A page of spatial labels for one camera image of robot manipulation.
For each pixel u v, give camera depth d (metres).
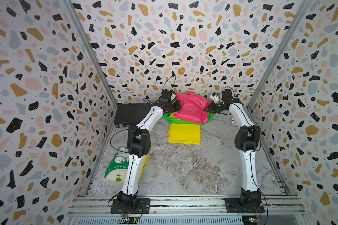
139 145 0.61
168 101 0.82
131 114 1.12
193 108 1.02
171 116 1.01
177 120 0.98
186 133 1.02
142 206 0.74
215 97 0.97
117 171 0.83
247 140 0.66
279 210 0.73
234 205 0.73
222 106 0.90
